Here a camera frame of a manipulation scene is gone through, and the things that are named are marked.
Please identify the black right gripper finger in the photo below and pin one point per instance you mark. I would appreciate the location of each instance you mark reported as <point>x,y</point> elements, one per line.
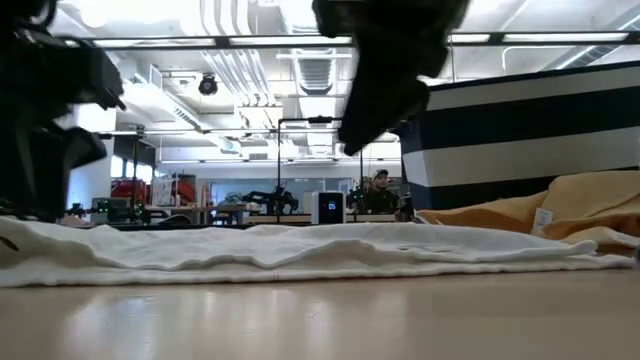
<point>365,110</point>
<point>405,107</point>

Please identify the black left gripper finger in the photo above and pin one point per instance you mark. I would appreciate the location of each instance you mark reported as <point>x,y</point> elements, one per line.
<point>77,147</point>
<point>95,75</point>

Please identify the white plaid towel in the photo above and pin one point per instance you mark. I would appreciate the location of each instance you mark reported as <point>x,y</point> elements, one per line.
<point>300,250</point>

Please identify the background black robot arm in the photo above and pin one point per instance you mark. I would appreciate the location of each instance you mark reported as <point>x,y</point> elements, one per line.
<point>272,200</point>

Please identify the orange towel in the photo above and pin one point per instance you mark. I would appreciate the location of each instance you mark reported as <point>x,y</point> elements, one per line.
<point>590,200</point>

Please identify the red cabinet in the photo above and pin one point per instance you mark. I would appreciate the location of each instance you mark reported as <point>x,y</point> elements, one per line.
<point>130,191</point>

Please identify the person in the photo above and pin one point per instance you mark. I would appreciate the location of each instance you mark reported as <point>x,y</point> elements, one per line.
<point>380,197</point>

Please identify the white device with blue display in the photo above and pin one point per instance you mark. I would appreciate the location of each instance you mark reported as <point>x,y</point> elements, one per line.
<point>328,207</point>

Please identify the black ceiling spotlight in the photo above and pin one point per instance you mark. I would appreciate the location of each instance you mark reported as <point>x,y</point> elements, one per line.
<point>207,85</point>

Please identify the navy white striped fabric bin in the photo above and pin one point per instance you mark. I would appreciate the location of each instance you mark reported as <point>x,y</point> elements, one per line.
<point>525,150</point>

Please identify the background wooden workbench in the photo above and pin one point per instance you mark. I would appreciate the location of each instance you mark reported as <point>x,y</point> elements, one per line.
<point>200,211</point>

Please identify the long ceiling light bar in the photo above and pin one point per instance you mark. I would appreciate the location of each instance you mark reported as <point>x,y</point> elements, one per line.
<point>550,36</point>

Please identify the small white label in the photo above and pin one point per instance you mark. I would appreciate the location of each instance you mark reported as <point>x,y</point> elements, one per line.
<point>541,220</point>

